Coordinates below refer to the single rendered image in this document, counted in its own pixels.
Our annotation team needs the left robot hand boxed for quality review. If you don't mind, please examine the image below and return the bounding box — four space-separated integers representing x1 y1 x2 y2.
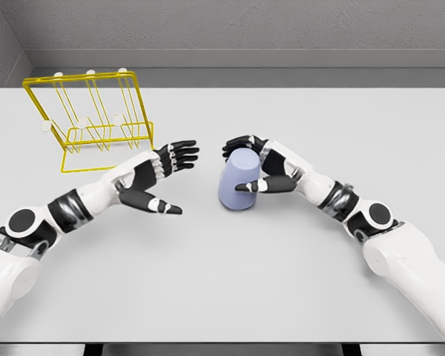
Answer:
110 139 201 216

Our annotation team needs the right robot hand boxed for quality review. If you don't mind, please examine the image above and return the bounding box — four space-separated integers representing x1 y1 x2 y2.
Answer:
221 134 309 194

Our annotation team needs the lavender cup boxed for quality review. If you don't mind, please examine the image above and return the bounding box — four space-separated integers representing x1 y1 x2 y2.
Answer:
217 148 263 211

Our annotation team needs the yellow wire cup holder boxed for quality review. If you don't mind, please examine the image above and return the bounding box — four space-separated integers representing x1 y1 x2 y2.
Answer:
22 67 156 174

